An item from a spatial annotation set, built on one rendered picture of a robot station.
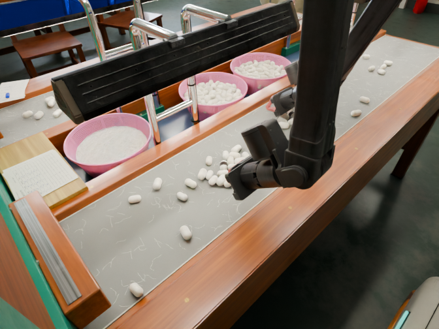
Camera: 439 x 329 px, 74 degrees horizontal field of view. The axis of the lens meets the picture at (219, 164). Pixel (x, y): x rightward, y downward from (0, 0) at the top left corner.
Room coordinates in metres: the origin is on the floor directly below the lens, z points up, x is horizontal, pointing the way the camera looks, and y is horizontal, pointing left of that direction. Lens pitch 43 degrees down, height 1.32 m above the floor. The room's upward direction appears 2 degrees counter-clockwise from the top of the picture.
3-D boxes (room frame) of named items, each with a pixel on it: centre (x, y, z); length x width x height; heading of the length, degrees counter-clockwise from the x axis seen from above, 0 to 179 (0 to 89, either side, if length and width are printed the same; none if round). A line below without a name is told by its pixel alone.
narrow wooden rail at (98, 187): (1.02, -0.22, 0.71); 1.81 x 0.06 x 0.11; 132
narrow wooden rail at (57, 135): (1.26, 0.00, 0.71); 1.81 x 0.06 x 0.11; 132
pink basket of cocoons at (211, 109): (1.03, 0.02, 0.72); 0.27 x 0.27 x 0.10
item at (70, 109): (0.64, 0.03, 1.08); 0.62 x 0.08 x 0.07; 132
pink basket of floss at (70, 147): (0.74, 0.34, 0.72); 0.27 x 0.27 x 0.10
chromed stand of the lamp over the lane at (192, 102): (0.70, 0.08, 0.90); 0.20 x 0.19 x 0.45; 132
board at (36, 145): (0.59, 0.51, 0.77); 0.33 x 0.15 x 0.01; 42
